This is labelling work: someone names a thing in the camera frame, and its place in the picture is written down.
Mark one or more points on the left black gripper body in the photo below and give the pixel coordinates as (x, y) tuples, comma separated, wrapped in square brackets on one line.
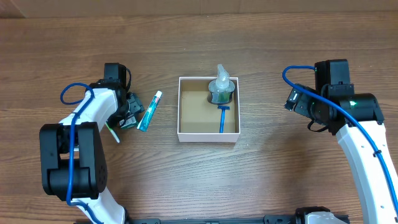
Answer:
[(132, 109)]

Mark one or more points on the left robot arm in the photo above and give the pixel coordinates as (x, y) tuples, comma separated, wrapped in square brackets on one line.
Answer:
[(73, 163)]

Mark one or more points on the teal toothpaste tube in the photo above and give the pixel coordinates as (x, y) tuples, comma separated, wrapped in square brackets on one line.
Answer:
[(147, 117)]

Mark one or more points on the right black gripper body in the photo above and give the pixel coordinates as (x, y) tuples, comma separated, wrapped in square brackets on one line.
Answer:
[(304, 101)]

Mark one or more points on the white cardboard box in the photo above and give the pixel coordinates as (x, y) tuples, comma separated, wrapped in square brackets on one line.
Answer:
[(198, 120)]

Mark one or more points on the green white toothbrush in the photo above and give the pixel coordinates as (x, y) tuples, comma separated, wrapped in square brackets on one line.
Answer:
[(113, 133)]

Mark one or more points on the clear pump bottle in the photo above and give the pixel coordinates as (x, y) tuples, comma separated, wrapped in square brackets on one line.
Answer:
[(222, 88)]

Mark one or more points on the green white soap packet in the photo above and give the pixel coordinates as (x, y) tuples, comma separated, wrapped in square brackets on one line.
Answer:
[(129, 122)]

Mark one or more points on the blue razor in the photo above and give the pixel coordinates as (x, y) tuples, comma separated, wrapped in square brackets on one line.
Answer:
[(222, 119)]

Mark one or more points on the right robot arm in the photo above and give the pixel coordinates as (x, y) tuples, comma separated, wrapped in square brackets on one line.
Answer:
[(365, 148)]

